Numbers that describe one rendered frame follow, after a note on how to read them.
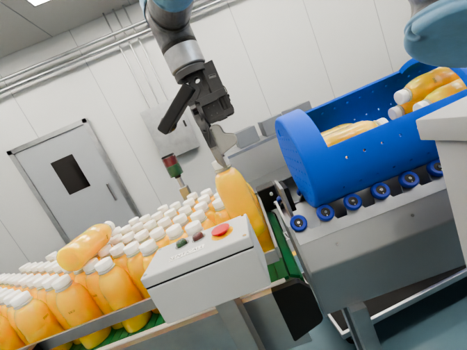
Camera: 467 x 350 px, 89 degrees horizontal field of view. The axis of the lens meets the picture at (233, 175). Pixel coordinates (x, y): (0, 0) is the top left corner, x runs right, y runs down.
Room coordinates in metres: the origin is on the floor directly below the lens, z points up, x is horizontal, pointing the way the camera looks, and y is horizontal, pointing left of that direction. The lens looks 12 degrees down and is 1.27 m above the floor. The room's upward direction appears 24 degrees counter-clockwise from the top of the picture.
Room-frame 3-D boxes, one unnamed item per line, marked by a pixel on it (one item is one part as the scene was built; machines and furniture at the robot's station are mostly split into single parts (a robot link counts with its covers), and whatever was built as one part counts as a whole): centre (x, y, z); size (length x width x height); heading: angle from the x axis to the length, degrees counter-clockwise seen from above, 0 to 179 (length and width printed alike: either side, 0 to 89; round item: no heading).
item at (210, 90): (0.53, -0.01, 1.34); 0.09 x 0.08 x 0.12; 85
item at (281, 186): (0.68, -0.12, 0.99); 0.10 x 0.02 x 0.12; 175
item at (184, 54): (0.53, -0.01, 1.42); 0.08 x 0.08 x 0.05
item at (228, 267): (0.41, 0.11, 1.05); 0.20 x 0.10 x 0.10; 85
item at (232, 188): (0.53, 0.01, 1.11); 0.07 x 0.07 x 0.19
